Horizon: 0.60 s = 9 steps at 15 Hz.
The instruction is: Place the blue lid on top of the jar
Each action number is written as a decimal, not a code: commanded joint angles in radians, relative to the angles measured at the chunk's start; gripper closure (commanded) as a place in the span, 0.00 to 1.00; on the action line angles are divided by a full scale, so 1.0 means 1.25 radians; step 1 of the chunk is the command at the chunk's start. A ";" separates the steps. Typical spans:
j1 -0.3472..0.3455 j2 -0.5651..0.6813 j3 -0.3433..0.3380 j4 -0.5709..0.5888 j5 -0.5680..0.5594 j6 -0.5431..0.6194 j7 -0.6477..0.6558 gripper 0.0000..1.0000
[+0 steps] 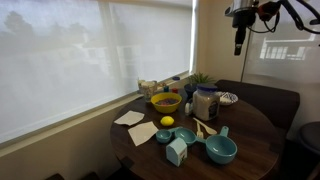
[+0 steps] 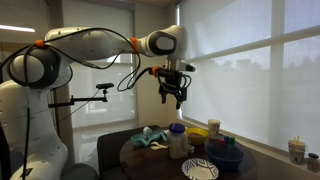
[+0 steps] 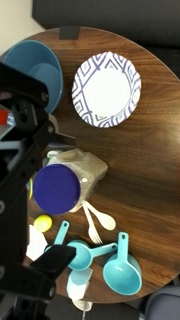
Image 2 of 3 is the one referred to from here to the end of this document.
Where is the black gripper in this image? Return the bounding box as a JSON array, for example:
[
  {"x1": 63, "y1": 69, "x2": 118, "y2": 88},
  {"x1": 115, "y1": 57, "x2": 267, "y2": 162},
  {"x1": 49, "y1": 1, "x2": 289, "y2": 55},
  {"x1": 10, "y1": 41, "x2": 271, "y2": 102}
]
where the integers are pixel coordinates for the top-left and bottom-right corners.
[{"x1": 159, "y1": 69, "x2": 188, "y2": 110}]

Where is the medium teal measuring cup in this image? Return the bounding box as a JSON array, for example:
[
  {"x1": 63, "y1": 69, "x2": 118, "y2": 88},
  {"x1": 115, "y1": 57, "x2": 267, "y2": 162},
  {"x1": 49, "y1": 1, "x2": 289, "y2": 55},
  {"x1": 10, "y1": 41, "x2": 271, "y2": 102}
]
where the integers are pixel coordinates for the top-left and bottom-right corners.
[{"x1": 150, "y1": 129, "x2": 168, "y2": 144}]

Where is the round grey stool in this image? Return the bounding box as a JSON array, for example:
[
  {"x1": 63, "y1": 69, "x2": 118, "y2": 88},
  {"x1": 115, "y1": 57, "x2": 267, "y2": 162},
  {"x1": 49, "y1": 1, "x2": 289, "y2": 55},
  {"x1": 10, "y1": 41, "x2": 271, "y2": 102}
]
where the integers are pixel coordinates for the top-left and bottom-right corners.
[{"x1": 61, "y1": 162, "x2": 99, "y2": 180}]

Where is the small jar with dark lid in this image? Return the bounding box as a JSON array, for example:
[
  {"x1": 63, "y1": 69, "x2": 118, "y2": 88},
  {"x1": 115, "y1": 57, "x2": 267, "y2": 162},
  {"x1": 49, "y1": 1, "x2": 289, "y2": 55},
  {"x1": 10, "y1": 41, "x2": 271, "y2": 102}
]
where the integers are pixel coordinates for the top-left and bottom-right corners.
[{"x1": 306, "y1": 152, "x2": 320, "y2": 173}]

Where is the yellow bowl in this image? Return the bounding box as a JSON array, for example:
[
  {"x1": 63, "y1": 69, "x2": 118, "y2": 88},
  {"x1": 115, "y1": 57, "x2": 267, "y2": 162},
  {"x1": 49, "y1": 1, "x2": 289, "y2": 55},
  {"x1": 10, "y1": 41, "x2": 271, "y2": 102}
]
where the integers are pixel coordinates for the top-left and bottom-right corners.
[{"x1": 185, "y1": 127, "x2": 210, "y2": 146}]

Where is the black white patterned plate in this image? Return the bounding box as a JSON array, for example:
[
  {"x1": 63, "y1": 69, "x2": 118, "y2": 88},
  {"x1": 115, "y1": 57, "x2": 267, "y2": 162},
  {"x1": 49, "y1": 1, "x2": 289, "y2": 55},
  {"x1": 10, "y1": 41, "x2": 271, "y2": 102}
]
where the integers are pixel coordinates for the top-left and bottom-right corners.
[{"x1": 181, "y1": 157, "x2": 220, "y2": 180}]

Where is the ceiling light strip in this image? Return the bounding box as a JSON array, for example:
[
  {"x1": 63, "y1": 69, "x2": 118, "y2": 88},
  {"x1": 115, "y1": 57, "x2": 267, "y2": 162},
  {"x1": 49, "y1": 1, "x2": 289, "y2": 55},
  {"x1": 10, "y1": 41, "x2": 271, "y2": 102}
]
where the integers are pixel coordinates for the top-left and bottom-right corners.
[{"x1": 0, "y1": 24, "x2": 36, "y2": 33}]

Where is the wooden spoon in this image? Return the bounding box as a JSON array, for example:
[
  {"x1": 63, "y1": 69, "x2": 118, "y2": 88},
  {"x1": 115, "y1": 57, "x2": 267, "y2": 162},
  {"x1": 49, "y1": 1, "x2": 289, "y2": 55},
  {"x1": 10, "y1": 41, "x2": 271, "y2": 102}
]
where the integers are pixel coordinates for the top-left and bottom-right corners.
[{"x1": 150, "y1": 143, "x2": 167, "y2": 151}]

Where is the clear jar of rice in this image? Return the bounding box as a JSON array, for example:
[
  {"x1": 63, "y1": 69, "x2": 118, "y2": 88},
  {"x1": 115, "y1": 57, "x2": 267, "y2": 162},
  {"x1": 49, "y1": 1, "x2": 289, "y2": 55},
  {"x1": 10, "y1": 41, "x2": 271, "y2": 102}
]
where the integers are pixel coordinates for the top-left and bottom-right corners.
[{"x1": 167, "y1": 123, "x2": 189, "y2": 160}]

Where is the narrow white roller blind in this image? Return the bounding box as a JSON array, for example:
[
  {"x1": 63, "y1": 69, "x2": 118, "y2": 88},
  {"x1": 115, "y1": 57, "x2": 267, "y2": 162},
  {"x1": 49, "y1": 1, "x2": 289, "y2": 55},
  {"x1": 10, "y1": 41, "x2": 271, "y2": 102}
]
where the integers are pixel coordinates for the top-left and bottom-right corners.
[{"x1": 63, "y1": 0, "x2": 138, "y2": 129}]

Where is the paper cup with sticks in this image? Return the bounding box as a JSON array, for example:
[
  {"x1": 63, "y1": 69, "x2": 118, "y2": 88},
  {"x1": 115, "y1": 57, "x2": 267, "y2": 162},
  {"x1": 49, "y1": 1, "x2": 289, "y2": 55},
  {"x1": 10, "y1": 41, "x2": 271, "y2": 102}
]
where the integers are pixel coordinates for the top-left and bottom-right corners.
[{"x1": 288, "y1": 135, "x2": 307, "y2": 165}]

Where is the wide white roller blind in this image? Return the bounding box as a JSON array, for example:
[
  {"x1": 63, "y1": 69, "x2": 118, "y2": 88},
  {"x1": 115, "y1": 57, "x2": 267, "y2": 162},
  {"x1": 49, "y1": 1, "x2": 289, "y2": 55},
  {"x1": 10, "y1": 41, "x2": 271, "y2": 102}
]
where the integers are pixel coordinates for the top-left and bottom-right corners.
[{"x1": 176, "y1": 0, "x2": 320, "y2": 158}]

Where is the large teal measuring cup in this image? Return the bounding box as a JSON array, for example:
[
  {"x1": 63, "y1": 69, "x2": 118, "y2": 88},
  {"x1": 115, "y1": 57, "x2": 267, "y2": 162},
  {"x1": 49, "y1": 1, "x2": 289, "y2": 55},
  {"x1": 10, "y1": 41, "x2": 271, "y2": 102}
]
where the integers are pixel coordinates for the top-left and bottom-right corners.
[{"x1": 130, "y1": 132, "x2": 155, "y2": 148}]

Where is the patterned paper cup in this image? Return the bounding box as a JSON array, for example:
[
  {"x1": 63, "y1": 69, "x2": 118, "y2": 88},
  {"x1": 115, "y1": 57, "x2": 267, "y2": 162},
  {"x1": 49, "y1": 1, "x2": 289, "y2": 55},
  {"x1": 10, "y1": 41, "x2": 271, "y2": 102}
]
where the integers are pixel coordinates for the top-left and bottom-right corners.
[{"x1": 207, "y1": 118, "x2": 222, "y2": 139}]

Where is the black tripod camera stand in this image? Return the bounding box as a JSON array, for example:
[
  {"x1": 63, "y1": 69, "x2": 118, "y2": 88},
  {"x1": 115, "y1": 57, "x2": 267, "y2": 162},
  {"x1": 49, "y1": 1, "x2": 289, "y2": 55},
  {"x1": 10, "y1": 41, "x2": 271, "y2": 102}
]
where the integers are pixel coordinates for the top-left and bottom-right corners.
[{"x1": 48, "y1": 82, "x2": 115, "y2": 109}]

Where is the dark blue bowl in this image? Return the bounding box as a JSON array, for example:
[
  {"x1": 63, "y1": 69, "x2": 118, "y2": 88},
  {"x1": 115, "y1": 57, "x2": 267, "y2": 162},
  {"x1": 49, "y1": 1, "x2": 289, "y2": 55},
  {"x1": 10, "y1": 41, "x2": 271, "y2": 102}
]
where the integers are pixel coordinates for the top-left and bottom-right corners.
[{"x1": 204, "y1": 142, "x2": 245, "y2": 173}]

